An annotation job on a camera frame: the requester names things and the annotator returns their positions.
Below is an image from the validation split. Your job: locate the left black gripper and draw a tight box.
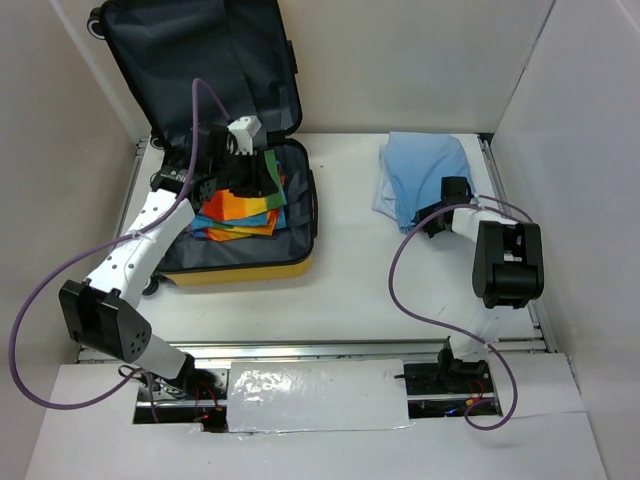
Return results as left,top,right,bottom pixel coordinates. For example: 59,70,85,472
211,147,280,199

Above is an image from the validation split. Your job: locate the rainbow striped cloth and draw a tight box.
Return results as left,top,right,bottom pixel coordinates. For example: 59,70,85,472
189,150,287,242

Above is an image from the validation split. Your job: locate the light blue shirt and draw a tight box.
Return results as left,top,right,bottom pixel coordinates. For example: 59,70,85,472
372,132,472,233

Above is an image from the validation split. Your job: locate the yellow suitcase with grey lining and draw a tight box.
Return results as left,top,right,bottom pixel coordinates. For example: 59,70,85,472
88,1,318,286

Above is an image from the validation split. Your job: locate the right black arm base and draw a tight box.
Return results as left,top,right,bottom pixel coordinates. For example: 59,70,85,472
394,340,502,419

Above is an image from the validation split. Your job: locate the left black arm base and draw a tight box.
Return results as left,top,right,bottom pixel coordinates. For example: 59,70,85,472
132,368,230,433

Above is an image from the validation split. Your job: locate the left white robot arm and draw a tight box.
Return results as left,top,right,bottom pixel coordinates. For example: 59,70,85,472
59,130,214,399

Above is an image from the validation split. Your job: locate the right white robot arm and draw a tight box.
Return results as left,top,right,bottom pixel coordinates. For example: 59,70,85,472
415,176,544,392

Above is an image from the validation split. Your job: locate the white foil cover sheet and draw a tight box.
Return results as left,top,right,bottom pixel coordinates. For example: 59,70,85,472
226,359,412,434

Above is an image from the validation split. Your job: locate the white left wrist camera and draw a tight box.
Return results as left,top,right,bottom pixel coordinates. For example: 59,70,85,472
228,115,265,155

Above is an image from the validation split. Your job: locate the aluminium front rail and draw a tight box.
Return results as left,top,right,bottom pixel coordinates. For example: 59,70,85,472
77,336,548,364

